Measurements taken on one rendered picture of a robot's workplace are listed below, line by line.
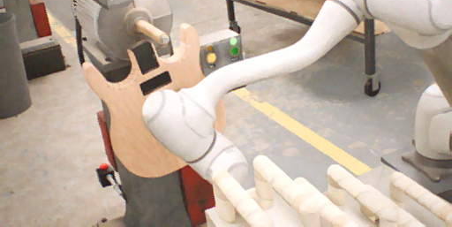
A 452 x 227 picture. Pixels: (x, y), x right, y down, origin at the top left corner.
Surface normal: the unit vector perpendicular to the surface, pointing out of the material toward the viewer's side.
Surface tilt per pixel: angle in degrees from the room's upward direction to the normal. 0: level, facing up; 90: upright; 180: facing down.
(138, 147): 88
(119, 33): 92
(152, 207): 90
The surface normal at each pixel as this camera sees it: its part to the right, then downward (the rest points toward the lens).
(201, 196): 0.47, 0.33
